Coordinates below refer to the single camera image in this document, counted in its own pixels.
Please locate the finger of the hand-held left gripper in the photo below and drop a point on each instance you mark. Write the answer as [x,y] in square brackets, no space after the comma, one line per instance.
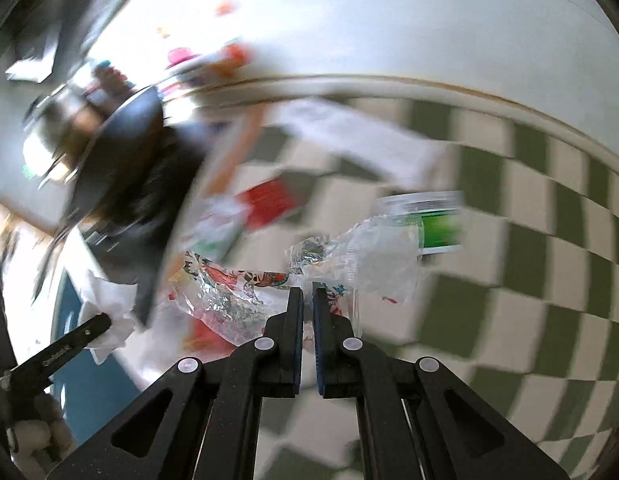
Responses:
[59,355]

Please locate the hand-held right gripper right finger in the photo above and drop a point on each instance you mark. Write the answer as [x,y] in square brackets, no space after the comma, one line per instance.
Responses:
[319,320]

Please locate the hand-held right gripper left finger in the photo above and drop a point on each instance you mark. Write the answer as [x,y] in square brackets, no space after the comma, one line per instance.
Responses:
[296,320]

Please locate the white tissue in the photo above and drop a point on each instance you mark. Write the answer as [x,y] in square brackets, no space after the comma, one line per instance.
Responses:
[109,305]

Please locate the clear plastic wrapper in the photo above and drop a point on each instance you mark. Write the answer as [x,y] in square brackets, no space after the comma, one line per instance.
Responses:
[369,260]

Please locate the person's left hand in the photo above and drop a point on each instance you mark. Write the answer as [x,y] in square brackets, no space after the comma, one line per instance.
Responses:
[36,430]

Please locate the colourful printed foil wrapper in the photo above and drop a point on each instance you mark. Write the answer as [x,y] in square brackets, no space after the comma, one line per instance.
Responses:
[224,290]

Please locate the red snack packet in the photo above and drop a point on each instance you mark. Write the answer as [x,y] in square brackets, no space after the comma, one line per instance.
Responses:
[269,204]

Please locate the green white crumpled wrapper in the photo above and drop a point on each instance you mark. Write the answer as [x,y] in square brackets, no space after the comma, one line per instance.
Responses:
[217,225]

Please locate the clear container with green label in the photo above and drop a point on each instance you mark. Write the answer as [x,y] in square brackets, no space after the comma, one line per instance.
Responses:
[432,225]

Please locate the green white checkered tablecloth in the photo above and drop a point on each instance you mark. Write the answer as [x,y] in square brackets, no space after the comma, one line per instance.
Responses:
[494,310]

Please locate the orange stick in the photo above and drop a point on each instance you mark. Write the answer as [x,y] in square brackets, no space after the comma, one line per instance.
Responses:
[237,150]

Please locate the white paper sheet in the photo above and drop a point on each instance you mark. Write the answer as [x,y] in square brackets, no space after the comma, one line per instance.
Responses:
[359,140]

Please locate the metal pot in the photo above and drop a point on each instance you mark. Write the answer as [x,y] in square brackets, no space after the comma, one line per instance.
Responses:
[64,115]

